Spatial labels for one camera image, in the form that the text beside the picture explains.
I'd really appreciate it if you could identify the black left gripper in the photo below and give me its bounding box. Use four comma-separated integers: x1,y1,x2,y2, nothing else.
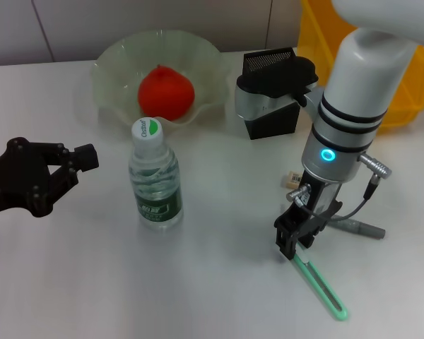
0,136,100,218

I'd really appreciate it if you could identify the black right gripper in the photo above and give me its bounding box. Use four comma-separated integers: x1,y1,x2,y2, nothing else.
273,172,343,261

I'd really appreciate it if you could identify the green utility knife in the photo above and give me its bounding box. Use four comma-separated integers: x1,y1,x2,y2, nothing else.
290,246,350,322

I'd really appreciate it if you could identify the beige eraser with barcode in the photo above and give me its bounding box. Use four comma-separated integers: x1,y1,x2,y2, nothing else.
281,171,305,189

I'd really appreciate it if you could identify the clear green-label water bottle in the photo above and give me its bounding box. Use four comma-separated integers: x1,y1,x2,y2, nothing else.
128,118,184,232

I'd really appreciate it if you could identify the grey marker pen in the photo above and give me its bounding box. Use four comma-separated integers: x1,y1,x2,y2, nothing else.
330,215,387,240

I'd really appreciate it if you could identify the pale green wavy fruit plate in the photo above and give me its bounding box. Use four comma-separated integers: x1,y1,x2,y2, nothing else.
91,30,231,141

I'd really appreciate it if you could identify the black mesh pen holder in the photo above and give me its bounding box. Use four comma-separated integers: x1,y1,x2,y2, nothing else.
242,47,302,141

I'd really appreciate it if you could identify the yellow plastic bin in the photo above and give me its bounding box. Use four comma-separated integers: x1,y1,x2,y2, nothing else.
296,0,424,137

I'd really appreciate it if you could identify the silver right gripper cable plug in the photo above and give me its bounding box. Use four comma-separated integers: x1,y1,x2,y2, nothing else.
285,183,370,222

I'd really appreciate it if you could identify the silver right arm cable connector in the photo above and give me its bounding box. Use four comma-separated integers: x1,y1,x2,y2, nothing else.
359,151,393,202

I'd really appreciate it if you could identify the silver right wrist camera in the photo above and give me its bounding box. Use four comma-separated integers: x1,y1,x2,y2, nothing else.
234,56,321,123

